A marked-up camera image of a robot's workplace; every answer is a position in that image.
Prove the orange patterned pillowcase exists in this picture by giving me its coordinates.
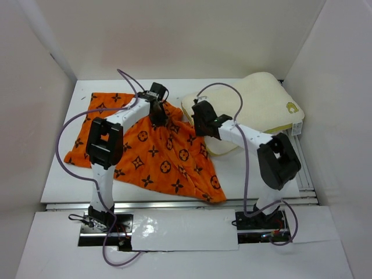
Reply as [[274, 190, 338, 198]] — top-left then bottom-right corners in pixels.
[[63, 92, 227, 203]]

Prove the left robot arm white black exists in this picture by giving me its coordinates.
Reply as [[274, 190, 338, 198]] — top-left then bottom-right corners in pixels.
[[86, 95, 167, 232]]

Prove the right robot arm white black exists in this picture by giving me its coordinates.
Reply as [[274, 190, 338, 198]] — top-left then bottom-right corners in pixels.
[[192, 99, 301, 228]]

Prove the white cover plate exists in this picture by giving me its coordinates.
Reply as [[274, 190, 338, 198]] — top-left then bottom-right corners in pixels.
[[131, 209, 238, 252]]

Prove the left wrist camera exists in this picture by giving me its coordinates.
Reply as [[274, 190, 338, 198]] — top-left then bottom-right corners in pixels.
[[146, 83, 169, 102]]

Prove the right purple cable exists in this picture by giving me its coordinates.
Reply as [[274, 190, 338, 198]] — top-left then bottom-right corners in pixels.
[[193, 83, 299, 246]]

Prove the purple cable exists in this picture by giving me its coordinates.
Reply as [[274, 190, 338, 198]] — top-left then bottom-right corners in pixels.
[[193, 83, 299, 246], [55, 69, 155, 268]]

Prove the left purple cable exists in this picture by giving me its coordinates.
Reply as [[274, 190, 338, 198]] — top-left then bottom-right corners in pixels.
[[55, 69, 155, 268]]

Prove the aluminium side rail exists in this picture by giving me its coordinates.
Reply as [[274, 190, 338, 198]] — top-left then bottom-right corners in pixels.
[[282, 123, 317, 199]]

